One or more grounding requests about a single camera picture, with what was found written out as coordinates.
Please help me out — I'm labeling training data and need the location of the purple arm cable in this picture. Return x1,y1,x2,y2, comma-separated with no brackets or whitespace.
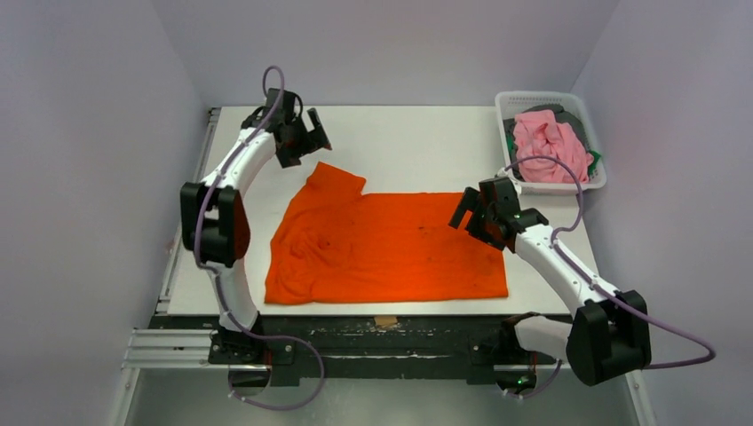
501,154,717,401
193,65,326,412

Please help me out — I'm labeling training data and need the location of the green t shirt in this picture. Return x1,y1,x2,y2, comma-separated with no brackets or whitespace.
587,150,601,178

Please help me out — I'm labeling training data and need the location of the white plastic laundry basket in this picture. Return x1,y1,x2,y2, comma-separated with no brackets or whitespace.
495,91,606,195

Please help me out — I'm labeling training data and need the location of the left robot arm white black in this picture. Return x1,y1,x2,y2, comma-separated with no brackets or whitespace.
179,89,331,352

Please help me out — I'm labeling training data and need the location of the brown tape piece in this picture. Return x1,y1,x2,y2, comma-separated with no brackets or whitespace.
374,315,399,329

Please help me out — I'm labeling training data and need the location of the pink t shirt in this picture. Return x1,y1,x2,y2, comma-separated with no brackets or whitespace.
512,108,594,185

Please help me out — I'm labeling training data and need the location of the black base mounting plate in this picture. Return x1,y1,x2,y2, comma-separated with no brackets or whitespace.
149,314,559,391

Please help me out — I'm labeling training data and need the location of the aluminium frame rail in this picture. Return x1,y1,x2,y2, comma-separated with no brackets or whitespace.
124,327,530,377

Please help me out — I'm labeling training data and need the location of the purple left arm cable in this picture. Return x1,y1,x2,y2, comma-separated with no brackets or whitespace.
193,65,326,412

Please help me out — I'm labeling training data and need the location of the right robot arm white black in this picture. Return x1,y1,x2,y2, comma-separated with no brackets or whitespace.
449,177,652,386

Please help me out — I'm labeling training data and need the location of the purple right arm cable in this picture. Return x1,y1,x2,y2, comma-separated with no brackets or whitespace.
501,154,717,401

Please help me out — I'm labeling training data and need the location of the orange t shirt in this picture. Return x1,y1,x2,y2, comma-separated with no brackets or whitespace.
265,163,509,305

